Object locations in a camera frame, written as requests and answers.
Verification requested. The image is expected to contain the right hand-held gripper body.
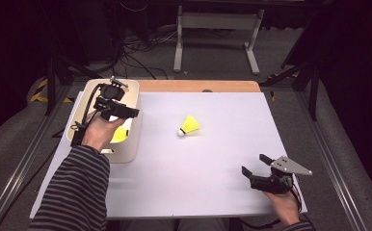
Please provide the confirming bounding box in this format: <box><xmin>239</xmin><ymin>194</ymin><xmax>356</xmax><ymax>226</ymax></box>
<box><xmin>250</xmin><ymin>155</ymin><xmax>313</xmax><ymax>195</ymax></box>

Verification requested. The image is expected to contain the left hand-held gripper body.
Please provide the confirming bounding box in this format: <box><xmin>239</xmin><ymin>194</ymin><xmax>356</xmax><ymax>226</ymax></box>
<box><xmin>92</xmin><ymin>75</ymin><xmax>129</xmax><ymax>121</ymax></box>

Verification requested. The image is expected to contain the yellow shuttlecock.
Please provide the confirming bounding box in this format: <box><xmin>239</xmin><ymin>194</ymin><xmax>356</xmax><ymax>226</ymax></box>
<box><xmin>176</xmin><ymin>114</ymin><xmax>201</xmax><ymax>138</ymax></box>
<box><xmin>111</xmin><ymin>125</ymin><xmax>131</xmax><ymax>144</ymax></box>

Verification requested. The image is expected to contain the white plastic storage bin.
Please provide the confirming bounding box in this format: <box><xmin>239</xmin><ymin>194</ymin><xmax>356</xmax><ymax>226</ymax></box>
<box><xmin>66</xmin><ymin>78</ymin><xmax>143</xmax><ymax>165</ymax></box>

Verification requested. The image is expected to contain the person's left hand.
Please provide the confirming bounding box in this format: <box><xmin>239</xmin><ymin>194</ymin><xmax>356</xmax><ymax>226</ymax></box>
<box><xmin>81</xmin><ymin>110</ymin><xmax>126</xmax><ymax>153</ymax></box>

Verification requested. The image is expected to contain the person's right hand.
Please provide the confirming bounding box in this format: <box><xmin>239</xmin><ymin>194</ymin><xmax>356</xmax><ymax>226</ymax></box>
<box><xmin>264</xmin><ymin>191</ymin><xmax>302</xmax><ymax>226</ymax></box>

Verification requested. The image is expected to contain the white table cover sheet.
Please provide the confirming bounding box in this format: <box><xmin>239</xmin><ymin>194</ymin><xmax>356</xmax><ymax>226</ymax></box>
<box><xmin>29</xmin><ymin>90</ymin><xmax>307</xmax><ymax>220</ymax></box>

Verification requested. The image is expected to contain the black tripod stand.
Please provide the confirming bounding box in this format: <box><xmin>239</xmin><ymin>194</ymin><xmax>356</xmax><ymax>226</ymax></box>
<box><xmin>260</xmin><ymin>13</ymin><xmax>323</xmax><ymax>121</ymax></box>
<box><xmin>43</xmin><ymin>54</ymin><xmax>103</xmax><ymax>116</ymax></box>

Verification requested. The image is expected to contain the yellow black hazard tape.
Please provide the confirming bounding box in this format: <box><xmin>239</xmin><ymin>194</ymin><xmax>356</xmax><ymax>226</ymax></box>
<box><xmin>29</xmin><ymin>78</ymin><xmax>74</xmax><ymax>104</ymax></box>

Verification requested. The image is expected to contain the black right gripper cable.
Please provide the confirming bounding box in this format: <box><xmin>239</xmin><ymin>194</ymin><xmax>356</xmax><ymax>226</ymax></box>
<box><xmin>240</xmin><ymin>187</ymin><xmax>305</xmax><ymax>231</ymax></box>

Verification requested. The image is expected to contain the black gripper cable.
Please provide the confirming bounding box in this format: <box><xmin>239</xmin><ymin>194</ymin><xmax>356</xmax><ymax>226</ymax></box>
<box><xmin>240</xmin><ymin>187</ymin><xmax>305</xmax><ymax>231</ymax></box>
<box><xmin>70</xmin><ymin>83</ymin><xmax>108</xmax><ymax>148</ymax></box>

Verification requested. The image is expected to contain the aluminium floor rail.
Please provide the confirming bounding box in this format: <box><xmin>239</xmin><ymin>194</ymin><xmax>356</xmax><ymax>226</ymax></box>
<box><xmin>294</xmin><ymin>90</ymin><xmax>372</xmax><ymax>231</ymax></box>
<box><xmin>0</xmin><ymin>85</ymin><xmax>76</xmax><ymax>231</ymax></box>

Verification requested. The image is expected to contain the bundle of black floor cables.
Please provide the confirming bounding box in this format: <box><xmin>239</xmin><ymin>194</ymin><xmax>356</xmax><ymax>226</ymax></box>
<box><xmin>110</xmin><ymin>3</ymin><xmax>178</xmax><ymax>81</ymax></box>

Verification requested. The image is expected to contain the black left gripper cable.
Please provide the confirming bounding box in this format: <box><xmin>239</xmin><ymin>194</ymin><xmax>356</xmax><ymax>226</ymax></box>
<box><xmin>70</xmin><ymin>83</ymin><xmax>108</xmax><ymax>148</ymax></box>

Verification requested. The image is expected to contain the white metal stand frame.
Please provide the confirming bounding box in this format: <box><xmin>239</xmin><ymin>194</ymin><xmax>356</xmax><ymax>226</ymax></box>
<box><xmin>173</xmin><ymin>4</ymin><xmax>265</xmax><ymax>76</ymax></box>

